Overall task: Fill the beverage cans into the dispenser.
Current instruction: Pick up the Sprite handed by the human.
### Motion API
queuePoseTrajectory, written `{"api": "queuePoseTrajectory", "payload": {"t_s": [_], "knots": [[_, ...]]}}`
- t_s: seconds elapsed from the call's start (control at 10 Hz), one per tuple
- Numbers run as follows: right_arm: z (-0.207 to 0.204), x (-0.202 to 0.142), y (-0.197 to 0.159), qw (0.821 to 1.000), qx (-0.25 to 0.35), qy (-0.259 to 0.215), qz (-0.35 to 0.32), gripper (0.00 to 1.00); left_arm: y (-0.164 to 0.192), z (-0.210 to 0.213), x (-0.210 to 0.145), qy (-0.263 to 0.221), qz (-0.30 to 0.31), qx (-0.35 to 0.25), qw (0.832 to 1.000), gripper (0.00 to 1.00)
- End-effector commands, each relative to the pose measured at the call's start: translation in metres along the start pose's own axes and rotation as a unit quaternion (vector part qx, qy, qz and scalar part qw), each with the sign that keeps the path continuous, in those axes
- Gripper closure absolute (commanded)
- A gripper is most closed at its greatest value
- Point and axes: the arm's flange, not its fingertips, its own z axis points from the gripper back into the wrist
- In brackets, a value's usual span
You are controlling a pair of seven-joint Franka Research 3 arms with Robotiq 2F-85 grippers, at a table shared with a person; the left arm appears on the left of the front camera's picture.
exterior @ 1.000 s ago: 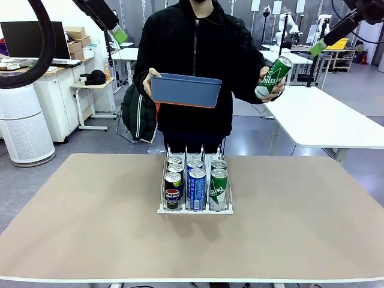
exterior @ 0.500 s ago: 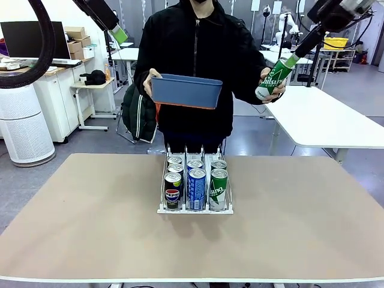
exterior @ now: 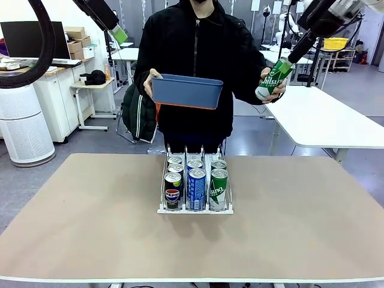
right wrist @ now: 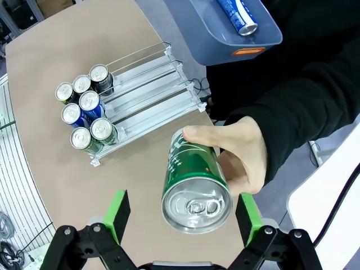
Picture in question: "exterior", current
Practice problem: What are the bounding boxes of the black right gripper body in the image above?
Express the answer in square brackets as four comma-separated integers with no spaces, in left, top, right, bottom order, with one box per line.
[298,1,346,38]

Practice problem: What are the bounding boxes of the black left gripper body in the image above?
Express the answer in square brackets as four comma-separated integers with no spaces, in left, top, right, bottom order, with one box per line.
[73,0,114,24]

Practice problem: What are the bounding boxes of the blue bin with orange trim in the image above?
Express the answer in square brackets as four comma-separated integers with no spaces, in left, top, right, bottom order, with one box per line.
[151,73,224,111]

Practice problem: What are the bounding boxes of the person's right forearm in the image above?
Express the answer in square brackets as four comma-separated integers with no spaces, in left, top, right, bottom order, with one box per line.
[133,62,152,100]

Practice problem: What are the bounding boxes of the person's left forearm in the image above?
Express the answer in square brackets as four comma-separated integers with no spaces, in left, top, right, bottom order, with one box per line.
[233,71,268,106]

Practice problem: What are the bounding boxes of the person's left hand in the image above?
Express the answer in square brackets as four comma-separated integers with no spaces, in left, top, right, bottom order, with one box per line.
[259,67,288,105]

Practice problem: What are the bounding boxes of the person's right hand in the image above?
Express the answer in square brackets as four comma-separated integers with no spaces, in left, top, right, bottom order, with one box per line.
[143,69,163,104]

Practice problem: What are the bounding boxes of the yellow plastic crate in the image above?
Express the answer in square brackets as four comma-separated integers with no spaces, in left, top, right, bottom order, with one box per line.
[323,37,350,51]

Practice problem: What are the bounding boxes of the black tripod stand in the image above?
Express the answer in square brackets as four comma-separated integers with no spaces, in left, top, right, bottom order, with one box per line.
[298,35,328,88]

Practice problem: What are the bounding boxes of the white storage box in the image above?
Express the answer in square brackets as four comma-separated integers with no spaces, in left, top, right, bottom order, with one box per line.
[82,44,96,60]

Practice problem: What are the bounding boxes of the low wooden shelf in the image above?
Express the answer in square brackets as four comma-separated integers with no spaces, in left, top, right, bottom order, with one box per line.
[322,48,357,73]

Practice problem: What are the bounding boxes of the black bag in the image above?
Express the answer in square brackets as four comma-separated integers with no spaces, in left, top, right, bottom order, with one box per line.
[79,70,107,87]

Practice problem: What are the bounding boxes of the black keyboard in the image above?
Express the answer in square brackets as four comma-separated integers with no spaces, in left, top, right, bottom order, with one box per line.
[52,59,83,68]

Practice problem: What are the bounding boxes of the small white rolling table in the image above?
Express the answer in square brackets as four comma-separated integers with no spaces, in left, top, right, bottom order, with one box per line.
[70,77,118,132]

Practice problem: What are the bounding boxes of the white rounded side table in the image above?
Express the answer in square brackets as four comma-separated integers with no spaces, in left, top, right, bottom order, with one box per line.
[260,85,384,164]

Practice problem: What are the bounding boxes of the person in black jacket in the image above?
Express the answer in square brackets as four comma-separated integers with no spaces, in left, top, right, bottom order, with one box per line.
[133,0,269,157]

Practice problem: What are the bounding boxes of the black computer monitor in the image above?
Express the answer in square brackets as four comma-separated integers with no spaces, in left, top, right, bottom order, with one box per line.
[0,21,72,71]

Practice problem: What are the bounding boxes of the dark green striped jacket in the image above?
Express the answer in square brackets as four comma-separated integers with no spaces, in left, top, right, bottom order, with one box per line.
[121,83,158,144]

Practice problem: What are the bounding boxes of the white desk with wood top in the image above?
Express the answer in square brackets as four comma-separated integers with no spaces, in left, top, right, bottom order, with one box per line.
[0,58,92,144]

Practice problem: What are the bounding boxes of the white paper stack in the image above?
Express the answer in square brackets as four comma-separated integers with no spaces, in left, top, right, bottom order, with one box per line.
[0,58,34,71]

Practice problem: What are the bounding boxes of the white cylindrical air purifier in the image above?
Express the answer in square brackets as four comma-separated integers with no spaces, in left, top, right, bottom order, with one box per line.
[0,78,56,168]

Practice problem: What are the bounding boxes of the left arm black cable sleeve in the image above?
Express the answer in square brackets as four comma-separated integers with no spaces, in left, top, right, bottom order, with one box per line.
[0,0,57,89]

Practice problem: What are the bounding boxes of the white wire can dispenser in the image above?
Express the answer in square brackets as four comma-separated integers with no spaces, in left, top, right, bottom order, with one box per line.
[157,143,235,215]

